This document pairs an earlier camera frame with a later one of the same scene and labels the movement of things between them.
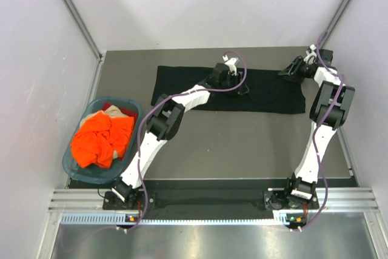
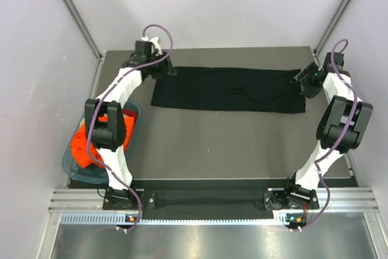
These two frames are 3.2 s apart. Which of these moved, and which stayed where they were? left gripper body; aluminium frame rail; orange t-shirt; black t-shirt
Moved: left gripper body
Stayed: orange t-shirt; black t-shirt; aluminium frame rail
